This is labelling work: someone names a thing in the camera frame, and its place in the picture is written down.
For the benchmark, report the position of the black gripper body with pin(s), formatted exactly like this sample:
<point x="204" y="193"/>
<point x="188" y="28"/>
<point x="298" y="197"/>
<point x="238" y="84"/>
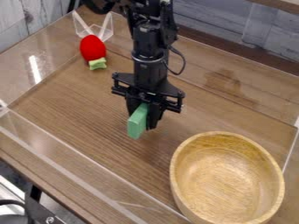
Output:
<point x="147" y="84"/>

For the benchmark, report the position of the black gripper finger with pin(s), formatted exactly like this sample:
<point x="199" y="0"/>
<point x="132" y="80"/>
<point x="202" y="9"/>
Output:
<point x="155" y="114"/>
<point x="132" y="104"/>

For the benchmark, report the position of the green rectangular block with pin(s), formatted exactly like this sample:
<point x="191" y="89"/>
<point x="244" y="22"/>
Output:
<point x="136" y="122"/>

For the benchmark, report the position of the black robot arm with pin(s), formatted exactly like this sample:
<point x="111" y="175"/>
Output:
<point x="154" y="32"/>

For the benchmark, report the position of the brown wooden bowl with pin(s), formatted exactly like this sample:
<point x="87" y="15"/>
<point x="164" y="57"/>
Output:
<point x="226" y="180"/>

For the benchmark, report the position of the red plush strawberry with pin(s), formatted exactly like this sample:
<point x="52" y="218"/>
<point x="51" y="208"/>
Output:
<point x="94" y="52"/>

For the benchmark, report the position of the black table leg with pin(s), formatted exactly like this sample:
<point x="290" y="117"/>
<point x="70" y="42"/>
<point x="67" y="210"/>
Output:
<point x="36" y="193"/>

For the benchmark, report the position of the clear acrylic corner bracket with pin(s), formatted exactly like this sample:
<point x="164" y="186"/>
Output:
<point x="102" y="31"/>

